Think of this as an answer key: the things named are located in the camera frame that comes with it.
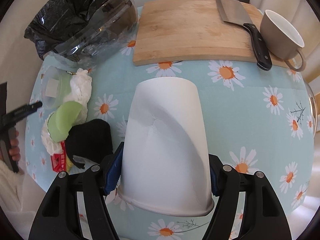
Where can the beige ceramic mug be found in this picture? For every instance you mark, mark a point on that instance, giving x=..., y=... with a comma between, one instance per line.
x=282, y=39

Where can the person's left hand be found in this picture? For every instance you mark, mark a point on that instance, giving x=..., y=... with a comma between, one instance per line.
x=15, y=150

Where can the clear glass bowl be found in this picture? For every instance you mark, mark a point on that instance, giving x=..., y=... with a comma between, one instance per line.
x=108, y=28

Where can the white paper cup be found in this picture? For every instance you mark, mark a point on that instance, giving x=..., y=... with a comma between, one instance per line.
x=165, y=166

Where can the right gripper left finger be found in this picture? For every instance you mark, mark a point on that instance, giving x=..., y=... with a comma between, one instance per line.
x=58, y=215

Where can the white tissue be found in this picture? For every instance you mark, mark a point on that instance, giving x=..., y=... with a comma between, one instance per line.
x=55, y=147
x=81, y=86

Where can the black trash bag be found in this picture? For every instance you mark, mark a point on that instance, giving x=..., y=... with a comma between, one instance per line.
x=58, y=21

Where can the white sleeve forearm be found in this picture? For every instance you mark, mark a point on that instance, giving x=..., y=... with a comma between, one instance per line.
x=11, y=189

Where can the red snack wrapper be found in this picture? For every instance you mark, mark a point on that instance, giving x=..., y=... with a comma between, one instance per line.
x=59, y=160

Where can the black cloth sock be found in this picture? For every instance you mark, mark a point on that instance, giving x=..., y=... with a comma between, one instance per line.
x=91, y=140

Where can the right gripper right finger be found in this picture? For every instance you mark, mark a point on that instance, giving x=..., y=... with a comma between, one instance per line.
x=263, y=216

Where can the steel cleaver black handle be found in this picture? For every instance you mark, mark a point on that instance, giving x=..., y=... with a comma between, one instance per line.
x=232, y=11

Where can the clear plastic printed cup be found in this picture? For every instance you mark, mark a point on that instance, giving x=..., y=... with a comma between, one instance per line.
x=51, y=88

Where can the wooden cutting board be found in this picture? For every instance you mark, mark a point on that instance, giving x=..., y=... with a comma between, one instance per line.
x=183, y=30

